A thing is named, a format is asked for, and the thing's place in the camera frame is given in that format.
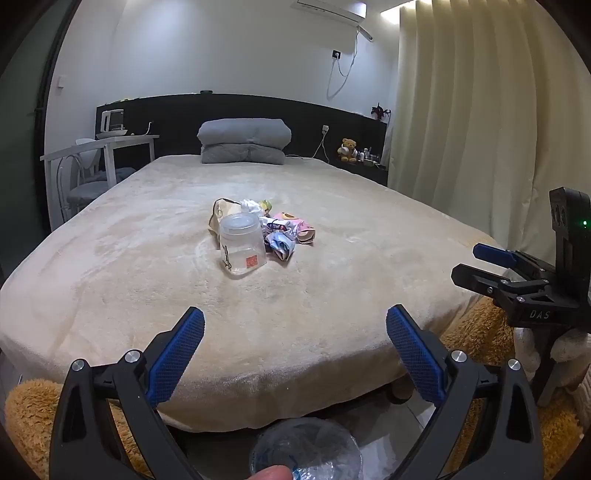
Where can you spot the wall outlet with plug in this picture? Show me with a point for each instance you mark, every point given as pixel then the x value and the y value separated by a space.
pixel 337 54

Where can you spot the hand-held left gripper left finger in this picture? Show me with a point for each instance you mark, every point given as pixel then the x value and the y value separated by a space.
pixel 178 355

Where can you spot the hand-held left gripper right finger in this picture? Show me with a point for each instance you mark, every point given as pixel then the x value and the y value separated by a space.
pixel 415 355

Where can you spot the beige plush blanket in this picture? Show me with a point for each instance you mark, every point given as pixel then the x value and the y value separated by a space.
pixel 323 300

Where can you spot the person's left leg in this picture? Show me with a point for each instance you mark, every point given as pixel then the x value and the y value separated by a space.
pixel 27 415

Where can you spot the black headboard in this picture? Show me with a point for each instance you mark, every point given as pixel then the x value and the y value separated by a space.
pixel 175 115

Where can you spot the brown teddy bear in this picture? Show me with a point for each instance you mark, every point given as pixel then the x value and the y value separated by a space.
pixel 349 150

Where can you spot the white table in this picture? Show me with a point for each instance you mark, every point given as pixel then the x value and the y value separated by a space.
pixel 106 144

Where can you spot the white air conditioner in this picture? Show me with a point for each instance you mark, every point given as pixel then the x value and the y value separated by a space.
pixel 332 9

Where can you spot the wooden bed leg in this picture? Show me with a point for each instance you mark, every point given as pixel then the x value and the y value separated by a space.
pixel 401 390

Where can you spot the large plastic ball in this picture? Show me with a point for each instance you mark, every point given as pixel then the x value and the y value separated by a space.
pixel 250 206

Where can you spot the person's left hand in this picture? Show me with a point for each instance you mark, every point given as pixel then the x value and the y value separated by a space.
pixel 270 474

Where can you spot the dark frosted glass door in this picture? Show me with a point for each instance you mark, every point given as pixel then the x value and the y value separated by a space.
pixel 27 138

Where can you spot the clear plastic jar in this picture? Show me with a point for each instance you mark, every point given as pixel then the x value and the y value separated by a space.
pixel 242 249

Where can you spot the grey folded pillow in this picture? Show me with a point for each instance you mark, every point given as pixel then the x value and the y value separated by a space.
pixel 244 138

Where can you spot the pink paper box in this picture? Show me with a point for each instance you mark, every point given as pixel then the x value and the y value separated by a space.
pixel 302 230

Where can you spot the white tissue packet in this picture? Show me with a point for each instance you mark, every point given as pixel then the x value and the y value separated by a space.
pixel 279 244

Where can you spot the cream curtain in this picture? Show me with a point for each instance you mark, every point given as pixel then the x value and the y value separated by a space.
pixel 461 115

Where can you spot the beige pouch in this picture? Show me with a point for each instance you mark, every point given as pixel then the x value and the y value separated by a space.
pixel 224 212

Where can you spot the clear plastic trash bag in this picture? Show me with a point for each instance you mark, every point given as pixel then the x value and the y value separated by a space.
pixel 309 443

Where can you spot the white electric kettle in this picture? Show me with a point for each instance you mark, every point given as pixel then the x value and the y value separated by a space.
pixel 113 121

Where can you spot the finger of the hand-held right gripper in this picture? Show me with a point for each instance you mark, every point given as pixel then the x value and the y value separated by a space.
pixel 475 277
pixel 491 253

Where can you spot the cluster of small bottles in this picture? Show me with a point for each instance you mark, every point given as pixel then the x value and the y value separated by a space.
pixel 371 159

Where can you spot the white chair grey cushion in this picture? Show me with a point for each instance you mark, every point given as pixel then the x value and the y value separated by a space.
pixel 85 189

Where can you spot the person's right hand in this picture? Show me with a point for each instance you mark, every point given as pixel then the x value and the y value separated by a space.
pixel 575 346

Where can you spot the dark artificial flower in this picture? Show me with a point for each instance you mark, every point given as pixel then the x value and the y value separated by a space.
pixel 381 112

